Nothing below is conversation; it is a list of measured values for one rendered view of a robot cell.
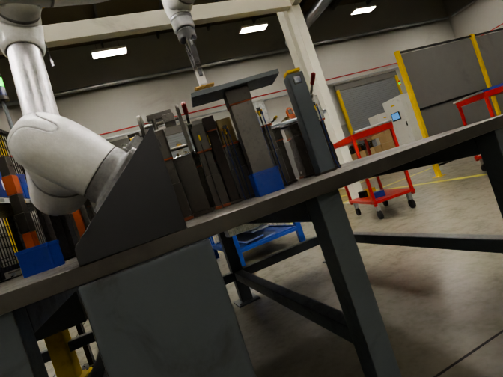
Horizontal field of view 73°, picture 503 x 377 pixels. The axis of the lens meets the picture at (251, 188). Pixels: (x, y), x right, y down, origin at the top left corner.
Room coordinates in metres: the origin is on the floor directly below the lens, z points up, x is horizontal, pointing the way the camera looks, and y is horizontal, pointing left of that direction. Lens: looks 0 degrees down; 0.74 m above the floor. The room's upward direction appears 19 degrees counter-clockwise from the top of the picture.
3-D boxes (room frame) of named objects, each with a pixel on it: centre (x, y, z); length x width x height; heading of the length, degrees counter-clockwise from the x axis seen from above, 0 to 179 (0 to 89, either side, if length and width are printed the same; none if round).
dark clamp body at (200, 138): (1.51, 0.15, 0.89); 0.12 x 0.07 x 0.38; 9
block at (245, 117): (1.42, -0.07, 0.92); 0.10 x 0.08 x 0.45; 99
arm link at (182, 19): (1.40, 0.05, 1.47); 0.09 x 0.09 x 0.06
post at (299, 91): (1.46, -0.32, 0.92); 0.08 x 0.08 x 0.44; 9
